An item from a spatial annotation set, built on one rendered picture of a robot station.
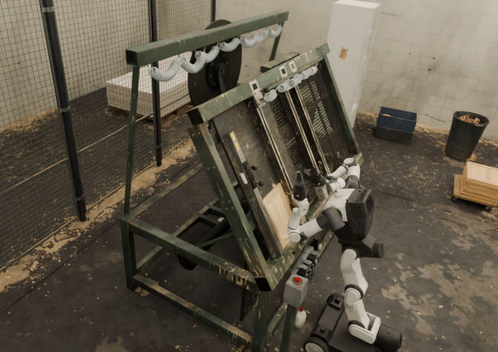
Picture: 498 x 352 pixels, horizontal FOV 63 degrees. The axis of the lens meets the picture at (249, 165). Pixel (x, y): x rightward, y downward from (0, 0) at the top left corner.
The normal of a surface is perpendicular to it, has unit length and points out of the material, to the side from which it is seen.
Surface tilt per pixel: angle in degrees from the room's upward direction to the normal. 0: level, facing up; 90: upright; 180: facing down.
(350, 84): 90
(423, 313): 0
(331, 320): 0
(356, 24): 90
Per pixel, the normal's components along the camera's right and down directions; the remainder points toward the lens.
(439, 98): -0.42, 0.43
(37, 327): 0.07, -0.86
